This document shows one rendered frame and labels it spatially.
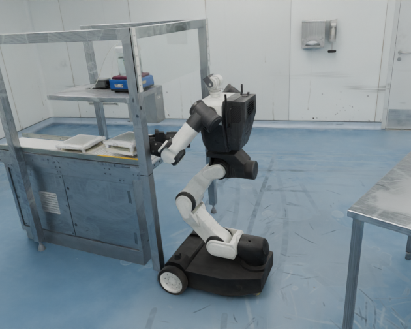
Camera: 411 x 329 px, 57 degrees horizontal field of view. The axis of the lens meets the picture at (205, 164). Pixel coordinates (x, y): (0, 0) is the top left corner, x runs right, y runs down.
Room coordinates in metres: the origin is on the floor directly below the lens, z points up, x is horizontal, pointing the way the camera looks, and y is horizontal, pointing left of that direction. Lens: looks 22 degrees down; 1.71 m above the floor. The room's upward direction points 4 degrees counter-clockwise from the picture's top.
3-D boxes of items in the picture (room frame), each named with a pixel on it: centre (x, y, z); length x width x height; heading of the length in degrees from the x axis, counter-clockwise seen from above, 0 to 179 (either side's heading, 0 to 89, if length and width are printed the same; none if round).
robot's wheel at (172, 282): (2.00, 0.26, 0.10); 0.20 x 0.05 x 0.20; 65
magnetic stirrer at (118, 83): (2.41, 0.42, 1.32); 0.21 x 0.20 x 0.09; 155
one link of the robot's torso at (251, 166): (2.10, -0.16, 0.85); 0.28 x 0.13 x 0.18; 65
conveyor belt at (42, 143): (2.61, 0.94, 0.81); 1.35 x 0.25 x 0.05; 65
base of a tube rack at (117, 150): (2.42, 0.49, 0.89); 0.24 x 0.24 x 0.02; 57
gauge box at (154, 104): (2.48, 0.37, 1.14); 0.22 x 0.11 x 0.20; 65
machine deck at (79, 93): (2.44, 0.61, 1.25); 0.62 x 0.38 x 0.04; 65
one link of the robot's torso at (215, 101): (2.11, -0.14, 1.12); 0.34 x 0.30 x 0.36; 155
